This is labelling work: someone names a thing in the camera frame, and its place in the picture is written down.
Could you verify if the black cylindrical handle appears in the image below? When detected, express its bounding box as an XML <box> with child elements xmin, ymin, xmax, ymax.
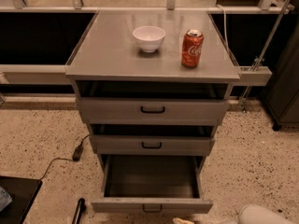
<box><xmin>72</xmin><ymin>198</ymin><xmax>86</xmax><ymax>224</ymax></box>

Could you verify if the black power adapter with cable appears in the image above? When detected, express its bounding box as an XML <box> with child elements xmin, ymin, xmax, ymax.
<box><xmin>41</xmin><ymin>134</ymin><xmax>89</xmax><ymax>179</ymax></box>

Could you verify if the grey bottom drawer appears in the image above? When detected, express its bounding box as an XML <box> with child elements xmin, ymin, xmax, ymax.
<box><xmin>92</xmin><ymin>155</ymin><xmax>213</xmax><ymax>214</ymax></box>

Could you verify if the grey middle drawer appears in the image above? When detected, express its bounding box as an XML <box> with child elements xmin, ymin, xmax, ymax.
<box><xmin>90</xmin><ymin>135</ymin><xmax>215</xmax><ymax>156</ymax></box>

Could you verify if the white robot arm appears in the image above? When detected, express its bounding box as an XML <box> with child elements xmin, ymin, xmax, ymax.
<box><xmin>219</xmin><ymin>204</ymin><xmax>296</xmax><ymax>224</ymax></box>

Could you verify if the black table corner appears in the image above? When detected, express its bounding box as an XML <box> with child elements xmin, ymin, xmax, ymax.
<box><xmin>0</xmin><ymin>176</ymin><xmax>43</xmax><ymax>224</ymax></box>

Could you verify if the grey metal drawer cabinet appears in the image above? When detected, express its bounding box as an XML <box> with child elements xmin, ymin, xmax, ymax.
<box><xmin>64</xmin><ymin>8</ymin><xmax>242</xmax><ymax>173</ymax></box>

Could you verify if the dark grey side cabinet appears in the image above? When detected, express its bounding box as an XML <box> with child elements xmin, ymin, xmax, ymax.
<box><xmin>262</xmin><ymin>27</ymin><xmax>299</xmax><ymax>131</ymax></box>

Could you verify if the blue-white packet on table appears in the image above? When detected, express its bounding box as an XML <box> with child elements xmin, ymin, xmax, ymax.
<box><xmin>0</xmin><ymin>186</ymin><xmax>12</xmax><ymax>212</ymax></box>

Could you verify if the grey drawer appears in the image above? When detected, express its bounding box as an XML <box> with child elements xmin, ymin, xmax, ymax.
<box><xmin>90</xmin><ymin>135</ymin><xmax>215</xmax><ymax>156</ymax></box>
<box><xmin>77</xmin><ymin>98</ymin><xmax>229</xmax><ymax>126</ymax></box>
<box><xmin>92</xmin><ymin>155</ymin><xmax>213</xmax><ymax>214</ymax></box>

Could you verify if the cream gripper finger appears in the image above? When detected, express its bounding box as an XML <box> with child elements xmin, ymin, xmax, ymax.
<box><xmin>173</xmin><ymin>217</ymin><xmax>194</xmax><ymax>224</ymax></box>

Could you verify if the white cable behind cabinet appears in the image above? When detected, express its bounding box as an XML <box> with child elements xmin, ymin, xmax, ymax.
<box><xmin>216</xmin><ymin>4</ymin><xmax>231</xmax><ymax>53</ymax></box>

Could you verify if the white ceramic bowl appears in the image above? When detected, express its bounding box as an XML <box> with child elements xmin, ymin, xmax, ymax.
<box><xmin>133</xmin><ymin>26</ymin><xmax>165</xmax><ymax>53</ymax></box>

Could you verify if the red cola can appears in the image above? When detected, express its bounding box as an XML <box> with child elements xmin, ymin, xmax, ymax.
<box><xmin>181</xmin><ymin>29</ymin><xmax>204</xmax><ymax>68</ymax></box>

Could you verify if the grey top drawer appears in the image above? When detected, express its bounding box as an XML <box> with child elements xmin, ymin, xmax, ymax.
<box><xmin>77</xmin><ymin>98</ymin><xmax>229</xmax><ymax>126</ymax></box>

